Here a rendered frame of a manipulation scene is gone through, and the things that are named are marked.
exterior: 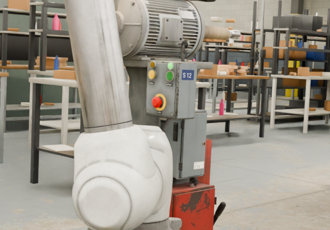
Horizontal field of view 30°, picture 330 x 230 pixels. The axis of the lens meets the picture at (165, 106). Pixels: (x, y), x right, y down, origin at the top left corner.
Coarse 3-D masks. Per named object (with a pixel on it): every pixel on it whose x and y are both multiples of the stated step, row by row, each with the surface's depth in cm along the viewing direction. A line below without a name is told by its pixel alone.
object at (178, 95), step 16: (160, 64) 217; (176, 64) 211; (192, 64) 216; (160, 80) 217; (176, 80) 212; (192, 80) 217; (160, 96) 217; (176, 96) 212; (192, 96) 217; (160, 112) 217; (176, 112) 213; (192, 112) 218; (160, 128) 224
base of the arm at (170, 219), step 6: (156, 222) 142; (162, 222) 144; (168, 222) 147; (174, 222) 154; (180, 222) 155; (90, 228) 149; (138, 228) 141; (144, 228) 141; (150, 228) 141; (156, 228) 142; (162, 228) 144; (168, 228) 147; (174, 228) 154
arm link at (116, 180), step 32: (64, 0) 124; (96, 0) 122; (96, 32) 122; (96, 64) 122; (96, 96) 122; (128, 96) 127; (96, 128) 123; (128, 128) 123; (96, 160) 120; (128, 160) 120; (96, 192) 116; (128, 192) 116; (160, 192) 131; (96, 224) 117; (128, 224) 118
